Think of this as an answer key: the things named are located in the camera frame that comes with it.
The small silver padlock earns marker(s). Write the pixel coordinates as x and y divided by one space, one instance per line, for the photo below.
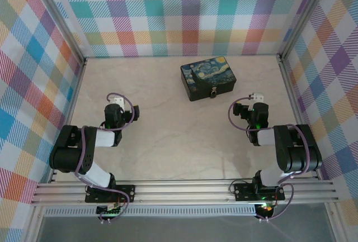
214 94

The starry night painted box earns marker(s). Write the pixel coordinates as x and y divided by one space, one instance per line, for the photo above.
208 77

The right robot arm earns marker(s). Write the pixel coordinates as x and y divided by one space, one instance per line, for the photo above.
296 155

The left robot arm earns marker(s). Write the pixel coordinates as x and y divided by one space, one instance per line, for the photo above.
70 155

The silver box latch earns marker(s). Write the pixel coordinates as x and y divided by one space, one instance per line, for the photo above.
214 87

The green controller board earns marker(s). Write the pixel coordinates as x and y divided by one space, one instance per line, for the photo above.
107 210

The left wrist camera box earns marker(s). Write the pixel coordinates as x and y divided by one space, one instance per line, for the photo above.
116 101

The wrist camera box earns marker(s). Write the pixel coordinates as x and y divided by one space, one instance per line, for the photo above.
256 97
116 101

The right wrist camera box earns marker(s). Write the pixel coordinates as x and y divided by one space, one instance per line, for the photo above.
256 97

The aluminium side rail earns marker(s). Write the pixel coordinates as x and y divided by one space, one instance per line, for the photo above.
74 108
293 105

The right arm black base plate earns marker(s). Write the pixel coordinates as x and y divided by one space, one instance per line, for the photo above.
243 191

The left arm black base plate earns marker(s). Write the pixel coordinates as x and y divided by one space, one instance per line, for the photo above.
126 193

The aluminium mounting rail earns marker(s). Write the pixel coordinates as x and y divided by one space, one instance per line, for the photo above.
181 190

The aluminium frame post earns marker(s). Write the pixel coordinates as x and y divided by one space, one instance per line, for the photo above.
307 13
56 18

